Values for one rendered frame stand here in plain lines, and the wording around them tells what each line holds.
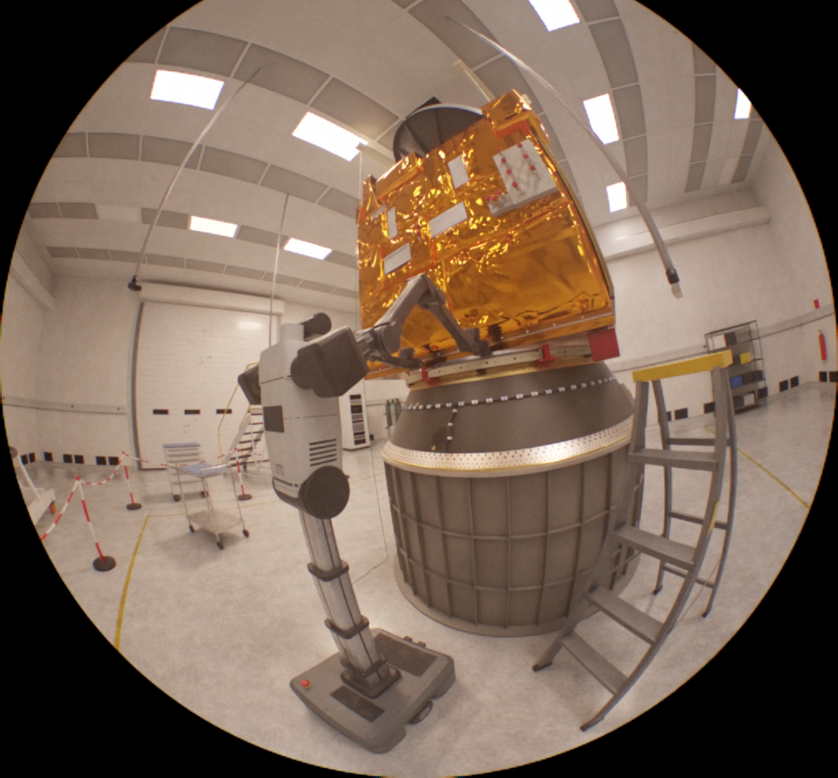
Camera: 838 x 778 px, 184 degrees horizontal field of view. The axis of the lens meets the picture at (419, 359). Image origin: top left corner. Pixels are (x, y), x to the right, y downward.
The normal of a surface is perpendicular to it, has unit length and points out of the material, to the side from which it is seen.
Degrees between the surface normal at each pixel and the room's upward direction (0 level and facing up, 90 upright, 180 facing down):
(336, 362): 90
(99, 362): 90
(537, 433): 62
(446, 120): 135
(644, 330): 90
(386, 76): 180
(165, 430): 90
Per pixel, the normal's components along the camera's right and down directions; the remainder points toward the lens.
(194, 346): 0.73, -0.18
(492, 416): -0.43, -0.54
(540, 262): -0.68, -0.08
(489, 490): -0.43, -0.09
